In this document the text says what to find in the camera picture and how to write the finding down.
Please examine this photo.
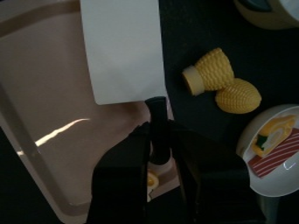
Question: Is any yellow toy corn flat-ended piece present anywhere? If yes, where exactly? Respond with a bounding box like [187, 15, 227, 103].
[182, 47, 238, 97]

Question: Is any white plate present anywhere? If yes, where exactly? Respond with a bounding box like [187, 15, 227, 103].
[235, 103, 299, 198]

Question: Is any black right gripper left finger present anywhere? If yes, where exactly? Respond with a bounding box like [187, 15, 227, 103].
[87, 122, 153, 224]

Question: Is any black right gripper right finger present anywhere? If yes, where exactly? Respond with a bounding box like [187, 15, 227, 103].
[170, 119, 210, 224]

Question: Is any white toy cleaver black handle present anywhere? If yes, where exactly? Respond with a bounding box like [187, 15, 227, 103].
[79, 0, 174, 166]

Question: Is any yellow toy food piece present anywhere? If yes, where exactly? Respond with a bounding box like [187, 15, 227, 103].
[146, 168, 162, 203]

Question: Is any yellow toy omelette roll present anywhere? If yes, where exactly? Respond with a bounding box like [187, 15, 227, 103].
[250, 114, 298, 158]

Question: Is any yellow toy corn rounded piece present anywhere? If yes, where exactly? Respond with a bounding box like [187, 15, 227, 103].
[214, 77, 263, 115]

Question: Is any red striped toy bacon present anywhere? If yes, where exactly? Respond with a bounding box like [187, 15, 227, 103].
[247, 127, 299, 179]

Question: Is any pink plastic tray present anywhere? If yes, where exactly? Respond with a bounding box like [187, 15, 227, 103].
[0, 0, 182, 224]

